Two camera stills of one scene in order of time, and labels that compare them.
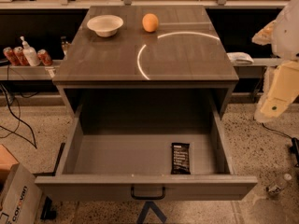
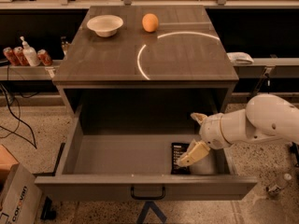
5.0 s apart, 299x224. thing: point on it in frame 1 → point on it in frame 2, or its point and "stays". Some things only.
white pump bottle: [31, 54] stays
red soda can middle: [21, 56] stays
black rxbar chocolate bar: [180, 159] stays
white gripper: [287, 36] → [210, 131]
